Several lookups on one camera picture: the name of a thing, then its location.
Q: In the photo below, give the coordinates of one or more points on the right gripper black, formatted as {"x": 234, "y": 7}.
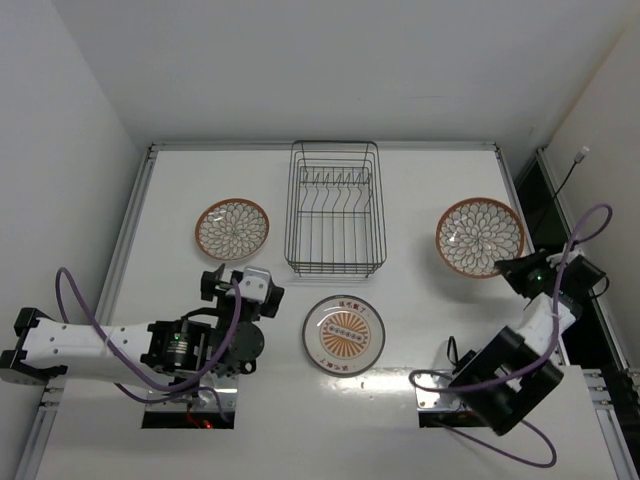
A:
{"x": 513, "y": 270}

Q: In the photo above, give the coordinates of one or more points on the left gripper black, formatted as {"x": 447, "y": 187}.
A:
{"x": 214, "y": 286}

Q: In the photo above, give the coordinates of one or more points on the floral plate orange rim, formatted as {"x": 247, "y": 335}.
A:
{"x": 475, "y": 233}
{"x": 232, "y": 229}

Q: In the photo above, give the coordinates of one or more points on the white plate orange sunburst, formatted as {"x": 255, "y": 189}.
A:
{"x": 343, "y": 336}

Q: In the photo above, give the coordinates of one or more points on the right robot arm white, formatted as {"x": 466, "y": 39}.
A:
{"x": 511, "y": 352}

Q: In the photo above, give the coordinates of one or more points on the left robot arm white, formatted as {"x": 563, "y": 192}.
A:
{"x": 218, "y": 339}

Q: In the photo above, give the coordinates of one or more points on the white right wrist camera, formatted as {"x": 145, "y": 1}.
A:
{"x": 564, "y": 257}

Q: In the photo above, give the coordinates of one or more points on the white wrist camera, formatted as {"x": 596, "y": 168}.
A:
{"x": 564, "y": 257}
{"x": 255, "y": 284}

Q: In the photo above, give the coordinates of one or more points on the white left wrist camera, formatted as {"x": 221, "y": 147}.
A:
{"x": 255, "y": 284}

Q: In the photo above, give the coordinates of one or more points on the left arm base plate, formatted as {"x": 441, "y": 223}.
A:
{"x": 213, "y": 394}

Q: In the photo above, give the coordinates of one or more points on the grey wire dish rack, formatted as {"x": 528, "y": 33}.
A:
{"x": 335, "y": 221}

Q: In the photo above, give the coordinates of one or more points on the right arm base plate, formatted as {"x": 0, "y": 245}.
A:
{"x": 429, "y": 397}

